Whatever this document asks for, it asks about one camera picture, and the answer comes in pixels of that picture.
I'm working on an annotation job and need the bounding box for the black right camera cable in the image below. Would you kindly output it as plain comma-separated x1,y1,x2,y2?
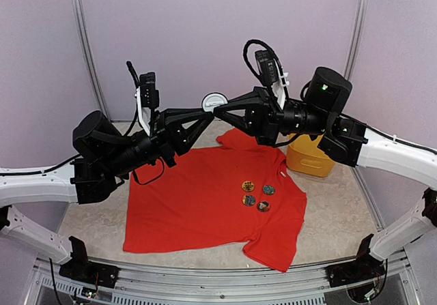
242,39,284,81

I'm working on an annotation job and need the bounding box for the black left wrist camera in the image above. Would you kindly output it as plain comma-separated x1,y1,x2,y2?
139,72,160,110

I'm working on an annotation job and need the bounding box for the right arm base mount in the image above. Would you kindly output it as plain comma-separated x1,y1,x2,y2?
326,233,387,287

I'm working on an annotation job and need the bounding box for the teal swirl round brooch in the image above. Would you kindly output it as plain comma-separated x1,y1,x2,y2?
262,185,276,195

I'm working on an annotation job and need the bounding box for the portrait round brooch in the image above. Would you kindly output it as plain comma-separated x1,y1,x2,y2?
257,201,270,213

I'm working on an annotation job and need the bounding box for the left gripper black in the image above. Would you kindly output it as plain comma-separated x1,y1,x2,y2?
104,106,214,177

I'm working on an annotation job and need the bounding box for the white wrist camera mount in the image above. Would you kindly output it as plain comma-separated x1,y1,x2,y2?
135,87,152,136
272,72,290,109

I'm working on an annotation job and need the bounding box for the right aluminium corner post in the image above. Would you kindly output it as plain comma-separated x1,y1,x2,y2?
344,0,369,81

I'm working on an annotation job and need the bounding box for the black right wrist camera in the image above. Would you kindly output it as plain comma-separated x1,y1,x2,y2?
255,50,279,87

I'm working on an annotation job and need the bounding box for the blue starry round brooch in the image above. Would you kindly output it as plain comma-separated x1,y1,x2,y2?
201,92,228,113

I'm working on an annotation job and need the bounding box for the yellow round brooch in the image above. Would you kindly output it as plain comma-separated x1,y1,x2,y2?
242,181,255,192

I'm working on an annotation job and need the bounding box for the red t-shirt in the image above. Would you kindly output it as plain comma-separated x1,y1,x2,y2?
123,129,307,272

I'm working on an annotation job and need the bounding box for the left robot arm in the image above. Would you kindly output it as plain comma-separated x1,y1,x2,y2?
1,108,214,281

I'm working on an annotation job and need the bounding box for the yellow plastic basket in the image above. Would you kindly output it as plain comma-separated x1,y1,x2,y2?
286,135,335,177

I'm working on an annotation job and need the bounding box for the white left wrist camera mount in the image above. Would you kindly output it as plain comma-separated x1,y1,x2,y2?
135,87,152,136

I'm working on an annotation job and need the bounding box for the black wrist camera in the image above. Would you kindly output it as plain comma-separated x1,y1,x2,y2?
255,50,279,87
139,72,160,110

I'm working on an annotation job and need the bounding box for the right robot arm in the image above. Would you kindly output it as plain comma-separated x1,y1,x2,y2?
213,67,436,280

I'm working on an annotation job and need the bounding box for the aluminium front rail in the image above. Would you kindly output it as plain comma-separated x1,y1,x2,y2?
20,246,424,305

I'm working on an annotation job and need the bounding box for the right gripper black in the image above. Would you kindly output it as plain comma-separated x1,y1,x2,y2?
212,85,330,146

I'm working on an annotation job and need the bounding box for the black left camera cable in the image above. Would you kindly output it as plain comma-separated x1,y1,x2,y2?
123,59,143,139

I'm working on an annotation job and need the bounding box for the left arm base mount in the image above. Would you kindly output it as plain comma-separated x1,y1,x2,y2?
59,236,120,289

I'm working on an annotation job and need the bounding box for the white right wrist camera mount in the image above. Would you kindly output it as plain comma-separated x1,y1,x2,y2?
272,72,290,109

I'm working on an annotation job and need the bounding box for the black camera cable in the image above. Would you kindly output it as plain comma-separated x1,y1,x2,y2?
123,59,143,139
242,39,284,81

